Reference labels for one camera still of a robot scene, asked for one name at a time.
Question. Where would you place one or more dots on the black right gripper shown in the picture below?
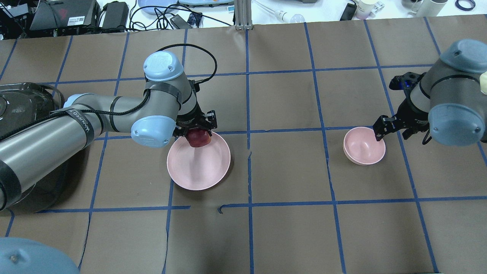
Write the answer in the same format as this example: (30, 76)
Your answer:
(408, 114)

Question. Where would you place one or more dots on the glass pot with lid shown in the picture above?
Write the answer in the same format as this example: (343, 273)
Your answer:
(483, 83)

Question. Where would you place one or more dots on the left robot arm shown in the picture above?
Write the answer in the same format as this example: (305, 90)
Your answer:
(169, 108)

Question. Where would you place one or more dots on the white light bulb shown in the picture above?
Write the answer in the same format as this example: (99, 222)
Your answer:
(287, 17)

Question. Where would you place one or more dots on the black rice cooker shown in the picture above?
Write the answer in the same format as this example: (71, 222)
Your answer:
(21, 104)

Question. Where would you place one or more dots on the lavender cup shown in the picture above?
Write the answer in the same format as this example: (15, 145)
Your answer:
(364, 8)

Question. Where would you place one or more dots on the large pink plate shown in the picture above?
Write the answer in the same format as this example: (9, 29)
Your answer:
(200, 168)

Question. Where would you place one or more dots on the red apple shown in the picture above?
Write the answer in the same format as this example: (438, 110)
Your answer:
(198, 137)

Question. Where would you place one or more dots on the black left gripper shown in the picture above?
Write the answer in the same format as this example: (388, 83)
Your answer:
(191, 119)

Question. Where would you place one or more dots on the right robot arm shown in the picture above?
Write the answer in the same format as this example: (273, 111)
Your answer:
(448, 102)

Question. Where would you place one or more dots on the aluminium frame post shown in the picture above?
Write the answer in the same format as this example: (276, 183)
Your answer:
(242, 15)

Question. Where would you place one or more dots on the small pink bowl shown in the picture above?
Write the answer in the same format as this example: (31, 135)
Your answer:
(361, 147)

